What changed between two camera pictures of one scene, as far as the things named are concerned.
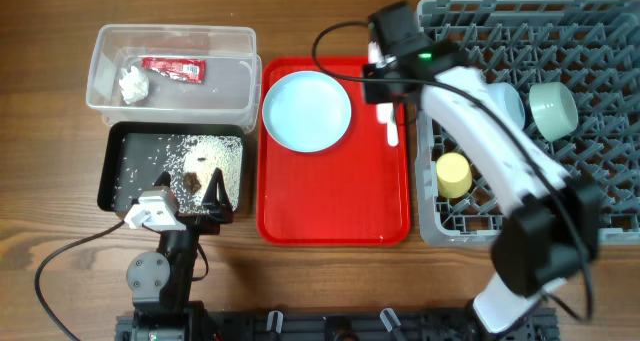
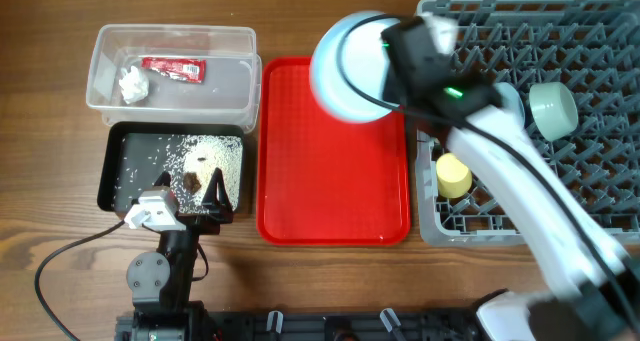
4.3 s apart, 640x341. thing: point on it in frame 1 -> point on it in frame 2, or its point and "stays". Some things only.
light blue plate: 306,111 -> 364,56
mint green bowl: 553,108 stays
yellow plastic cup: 454,175 stays
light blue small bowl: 510,100 stays
